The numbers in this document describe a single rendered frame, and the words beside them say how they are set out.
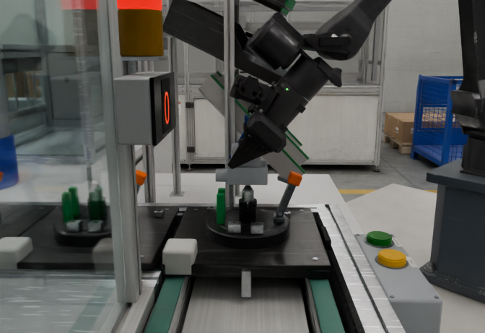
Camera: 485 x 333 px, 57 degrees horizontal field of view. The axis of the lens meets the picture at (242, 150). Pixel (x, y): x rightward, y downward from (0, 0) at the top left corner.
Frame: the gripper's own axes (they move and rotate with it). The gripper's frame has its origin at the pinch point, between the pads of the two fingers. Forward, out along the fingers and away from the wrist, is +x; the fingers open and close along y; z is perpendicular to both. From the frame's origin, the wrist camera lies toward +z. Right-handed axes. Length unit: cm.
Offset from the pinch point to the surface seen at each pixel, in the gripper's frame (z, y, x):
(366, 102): -116, -393, -45
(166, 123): 11.2, 19.6, 0.1
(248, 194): -5.5, 1.1, 5.3
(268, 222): -11.1, 1.2, 6.8
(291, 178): -9.0, 1.1, -1.3
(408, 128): -197, -473, -61
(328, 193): -34, -54, 4
